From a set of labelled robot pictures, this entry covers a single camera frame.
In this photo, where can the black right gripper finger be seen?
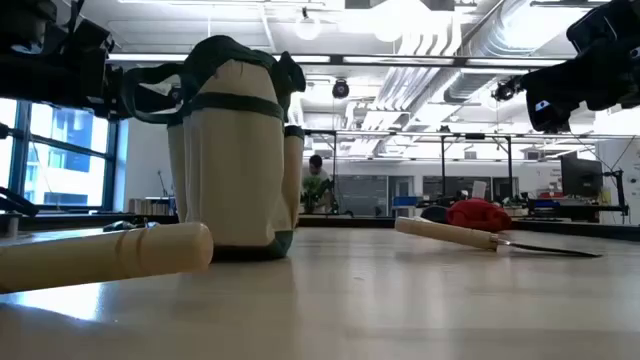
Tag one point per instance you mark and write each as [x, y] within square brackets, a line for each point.
[550, 95]

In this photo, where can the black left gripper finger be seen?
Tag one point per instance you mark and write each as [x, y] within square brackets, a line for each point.
[114, 95]

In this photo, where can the red gardening glove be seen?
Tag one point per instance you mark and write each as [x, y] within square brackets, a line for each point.
[477, 215]

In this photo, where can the beige green-trimmed gardening bag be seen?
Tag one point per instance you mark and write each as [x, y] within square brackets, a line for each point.
[235, 175]

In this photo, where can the large black-framed window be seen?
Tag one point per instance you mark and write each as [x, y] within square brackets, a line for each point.
[65, 150]

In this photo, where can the black computer monitor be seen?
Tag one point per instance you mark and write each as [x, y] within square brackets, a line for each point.
[581, 175]

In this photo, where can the red storage box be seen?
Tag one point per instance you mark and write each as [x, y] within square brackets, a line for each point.
[550, 194]

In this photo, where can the row of books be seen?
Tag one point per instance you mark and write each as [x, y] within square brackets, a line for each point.
[150, 206]

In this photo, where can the white upright card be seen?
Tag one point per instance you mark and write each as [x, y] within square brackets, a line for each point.
[479, 189]

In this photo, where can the black slanted bar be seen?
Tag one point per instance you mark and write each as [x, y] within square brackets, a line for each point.
[17, 202]

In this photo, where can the black metal background rack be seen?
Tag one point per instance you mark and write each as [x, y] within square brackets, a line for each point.
[442, 165]

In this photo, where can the black arched table clamp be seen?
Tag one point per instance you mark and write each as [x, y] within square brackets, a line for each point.
[434, 215]

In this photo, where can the blue storage box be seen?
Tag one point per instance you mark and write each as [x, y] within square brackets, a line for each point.
[405, 201]

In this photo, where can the round white ceiling lamp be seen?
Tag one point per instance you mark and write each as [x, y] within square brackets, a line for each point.
[307, 27]

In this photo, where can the black round ceiling spotlight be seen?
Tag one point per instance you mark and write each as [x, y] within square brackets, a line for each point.
[340, 89]

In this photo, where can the person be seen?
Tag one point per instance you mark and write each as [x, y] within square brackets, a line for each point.
[316, 165]

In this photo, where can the green background houseplant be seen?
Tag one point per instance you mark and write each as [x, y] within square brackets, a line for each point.
[312, 192]

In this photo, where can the black ceiling-mounted camera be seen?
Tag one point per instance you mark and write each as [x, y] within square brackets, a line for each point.
[506, 91]

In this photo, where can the silver ventilation duct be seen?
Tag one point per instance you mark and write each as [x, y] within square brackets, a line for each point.
[500, 40]

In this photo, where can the small grey cylinder post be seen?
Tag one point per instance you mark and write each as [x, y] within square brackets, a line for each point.
[11, 225]

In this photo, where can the long ceiling light rail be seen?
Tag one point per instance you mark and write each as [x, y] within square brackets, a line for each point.
[350, 60]

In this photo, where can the black aluminium table frame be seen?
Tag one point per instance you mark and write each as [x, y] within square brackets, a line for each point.
[340, 221]

